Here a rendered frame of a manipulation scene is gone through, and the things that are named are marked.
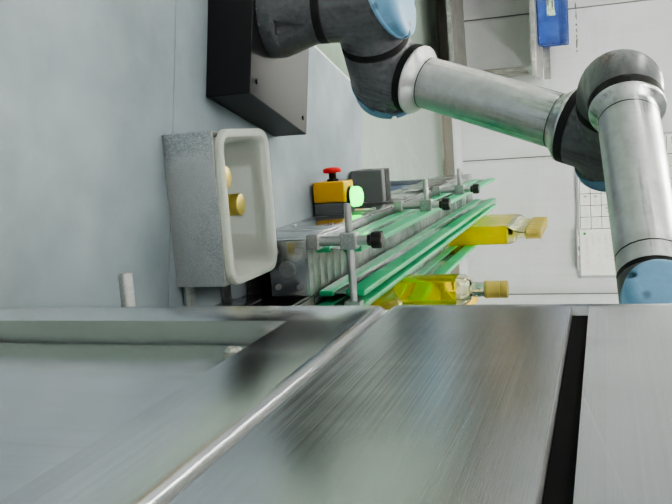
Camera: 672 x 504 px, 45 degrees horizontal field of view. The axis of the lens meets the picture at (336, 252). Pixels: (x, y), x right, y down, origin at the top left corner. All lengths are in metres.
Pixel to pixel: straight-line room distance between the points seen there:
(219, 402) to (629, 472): 0.13
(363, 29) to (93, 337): 0.96
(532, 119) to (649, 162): 0.30
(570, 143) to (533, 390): 0.99
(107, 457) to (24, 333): 0.23
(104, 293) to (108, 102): 0.24
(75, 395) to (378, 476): 0.17
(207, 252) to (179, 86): 0.26
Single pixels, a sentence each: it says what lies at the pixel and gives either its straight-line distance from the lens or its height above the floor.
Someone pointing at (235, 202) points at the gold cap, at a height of 0.81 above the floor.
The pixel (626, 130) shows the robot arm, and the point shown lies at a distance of 1.05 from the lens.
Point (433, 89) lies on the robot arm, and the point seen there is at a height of 1.09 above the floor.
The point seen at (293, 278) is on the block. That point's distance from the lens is 1.33.
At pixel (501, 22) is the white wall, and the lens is 7.31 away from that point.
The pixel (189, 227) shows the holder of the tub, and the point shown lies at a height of 0.78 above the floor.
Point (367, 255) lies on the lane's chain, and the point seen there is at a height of 0.88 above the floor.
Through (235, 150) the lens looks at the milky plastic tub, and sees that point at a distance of 1.31.
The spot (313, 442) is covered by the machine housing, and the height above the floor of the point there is 1.27.
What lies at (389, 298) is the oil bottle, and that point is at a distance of 1.44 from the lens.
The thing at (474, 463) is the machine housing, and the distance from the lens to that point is 0.21.
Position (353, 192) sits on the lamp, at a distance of 1.72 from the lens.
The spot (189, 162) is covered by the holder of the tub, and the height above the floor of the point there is 0.79.
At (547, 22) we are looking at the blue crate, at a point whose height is 0.96.
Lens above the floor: 1.35
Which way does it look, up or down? 18 degrees down
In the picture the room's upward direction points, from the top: 88 degrees clockwise
